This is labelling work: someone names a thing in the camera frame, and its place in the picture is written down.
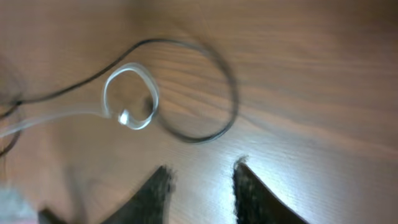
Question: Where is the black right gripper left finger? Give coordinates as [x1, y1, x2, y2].
[102, 166, 174, 224]

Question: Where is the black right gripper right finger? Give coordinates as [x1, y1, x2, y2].
[233, 160, 306, 224]

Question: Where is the white USB cable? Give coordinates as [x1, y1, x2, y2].
[0, 62, 160, 139]

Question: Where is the black USB cable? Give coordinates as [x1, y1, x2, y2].
[0, 37, 239, 158]

